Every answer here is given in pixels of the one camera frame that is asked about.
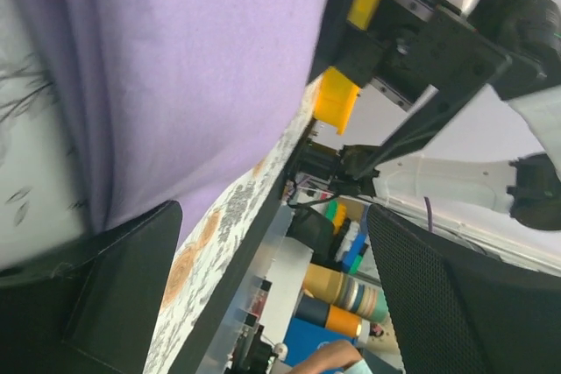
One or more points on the blue and green blocks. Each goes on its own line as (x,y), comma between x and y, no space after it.
(349,243)

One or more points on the floral patterned table mat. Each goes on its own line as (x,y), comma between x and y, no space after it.
(43,206)

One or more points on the blue box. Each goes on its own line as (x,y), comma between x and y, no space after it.
(304,338)

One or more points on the aluminium frame rail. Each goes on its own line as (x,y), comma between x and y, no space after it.
(266,295)

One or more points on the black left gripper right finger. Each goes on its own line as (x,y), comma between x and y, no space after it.
(456,310)

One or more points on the person forearm in background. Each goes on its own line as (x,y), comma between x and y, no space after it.
(334,355)

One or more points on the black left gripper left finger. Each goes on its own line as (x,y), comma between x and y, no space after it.
(90,306)

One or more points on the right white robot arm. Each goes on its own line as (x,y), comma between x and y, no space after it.
(526,189)

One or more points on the stacked tape rolls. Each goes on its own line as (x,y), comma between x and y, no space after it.
(338,302)

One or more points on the lavender t shirt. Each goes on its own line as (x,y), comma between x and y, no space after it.
(173,99)

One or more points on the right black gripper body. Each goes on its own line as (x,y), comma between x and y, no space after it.
(410,45)

